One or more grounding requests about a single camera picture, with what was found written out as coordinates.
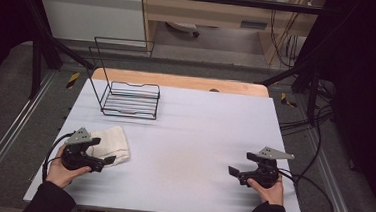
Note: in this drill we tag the aluminium floor rail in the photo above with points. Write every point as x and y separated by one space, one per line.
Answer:
332 183
10 130

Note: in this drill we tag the white cabinet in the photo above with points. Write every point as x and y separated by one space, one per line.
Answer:
88 15

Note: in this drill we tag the white wheeled footrest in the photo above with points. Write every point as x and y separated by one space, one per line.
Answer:
181 26

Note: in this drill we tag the yellow black floor tape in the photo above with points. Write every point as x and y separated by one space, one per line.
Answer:
287 100
72 80

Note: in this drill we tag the person's right hand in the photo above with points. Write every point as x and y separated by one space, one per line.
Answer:
270 195

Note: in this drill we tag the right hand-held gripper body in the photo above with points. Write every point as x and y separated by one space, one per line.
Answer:
267 173

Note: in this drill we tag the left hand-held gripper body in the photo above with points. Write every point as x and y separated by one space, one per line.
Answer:
77 137

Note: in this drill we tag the cream towel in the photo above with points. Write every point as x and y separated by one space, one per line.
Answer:
113 144

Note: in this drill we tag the person's left hand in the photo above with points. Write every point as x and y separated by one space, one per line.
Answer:
58 173

